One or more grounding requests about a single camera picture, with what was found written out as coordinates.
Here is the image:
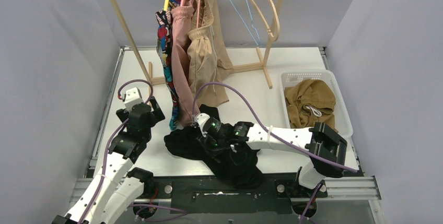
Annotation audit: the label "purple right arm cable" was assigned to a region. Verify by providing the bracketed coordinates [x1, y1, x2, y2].
[191, 82, 359, 224]

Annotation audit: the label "black shorts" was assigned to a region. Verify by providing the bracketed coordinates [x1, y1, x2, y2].
[164, 126, 266, 190]

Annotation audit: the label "tan brown shorts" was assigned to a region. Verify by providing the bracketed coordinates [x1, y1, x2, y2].
[283, 79, 336, 128]

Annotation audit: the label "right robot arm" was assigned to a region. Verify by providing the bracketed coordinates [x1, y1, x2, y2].
[194, 113, 347, 196]

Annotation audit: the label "beige shorts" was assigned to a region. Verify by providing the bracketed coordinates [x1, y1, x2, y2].
[187, 0, 234, 107]

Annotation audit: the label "blue hanger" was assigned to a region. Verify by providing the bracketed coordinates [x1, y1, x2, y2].
[228, 0, 261, 46]

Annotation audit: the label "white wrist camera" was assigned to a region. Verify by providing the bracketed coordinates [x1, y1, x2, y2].
[194, 113, 211, 137]
[121, 87, 143, 112]

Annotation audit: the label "white plastic basket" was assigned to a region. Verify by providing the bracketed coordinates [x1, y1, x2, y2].
[279, 69, 353, 138]

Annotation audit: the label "pink shorts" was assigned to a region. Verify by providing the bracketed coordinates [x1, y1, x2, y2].
[171, 0, 194, 127]

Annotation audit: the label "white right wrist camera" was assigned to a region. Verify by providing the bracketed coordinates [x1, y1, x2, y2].
[194, 113, 211, 137]

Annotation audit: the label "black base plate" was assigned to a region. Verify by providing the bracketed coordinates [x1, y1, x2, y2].
[135, 173, 314, 214]

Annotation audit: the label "wooden clothes rack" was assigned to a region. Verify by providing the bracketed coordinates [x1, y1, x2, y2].
[109, 0, 283, 89]

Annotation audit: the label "beige wooden hanger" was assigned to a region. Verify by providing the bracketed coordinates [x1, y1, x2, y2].
[237, 0, 281, 42]

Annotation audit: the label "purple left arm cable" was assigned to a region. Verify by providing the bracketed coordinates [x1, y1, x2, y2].
[76, 79, 189, 224]

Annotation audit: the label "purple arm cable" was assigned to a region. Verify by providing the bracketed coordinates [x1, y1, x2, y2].
[191, 82, 359, 224]
[76, 79, 189, 224]

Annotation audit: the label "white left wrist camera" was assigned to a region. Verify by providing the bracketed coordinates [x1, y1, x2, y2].
[121, 87, 143, 112]

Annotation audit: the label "colourful comic print shorts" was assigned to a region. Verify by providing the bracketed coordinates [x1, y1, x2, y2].
[155, 0, 179, 131]

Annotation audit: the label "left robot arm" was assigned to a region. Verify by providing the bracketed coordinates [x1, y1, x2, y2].
[52, 97, 165, 223]

